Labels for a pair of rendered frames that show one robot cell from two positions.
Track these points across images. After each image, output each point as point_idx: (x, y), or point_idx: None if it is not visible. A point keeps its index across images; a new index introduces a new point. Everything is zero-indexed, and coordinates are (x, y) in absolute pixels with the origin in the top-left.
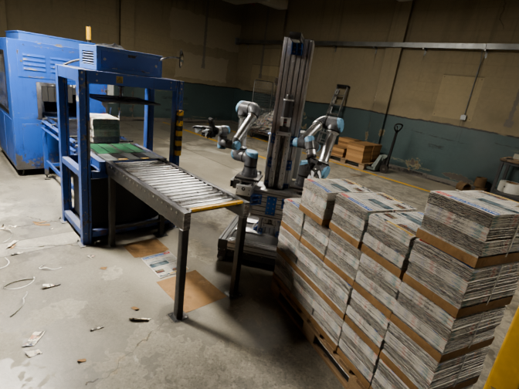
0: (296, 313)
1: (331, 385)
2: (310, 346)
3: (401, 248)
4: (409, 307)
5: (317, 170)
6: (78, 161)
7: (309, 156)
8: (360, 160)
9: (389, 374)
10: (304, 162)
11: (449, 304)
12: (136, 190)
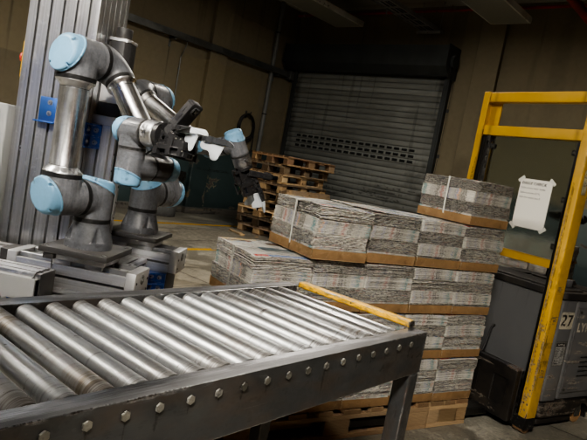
0: (278, 437)
1: (404, 438)
2: (348, 439)
3: (458, 240)
4: (465, 289)
5: (176, 193)
6: None
7: (251, 167)
8: None
9: (452, 363)
10: (158, 182)
11: (493, 265)
12: (254, 403)
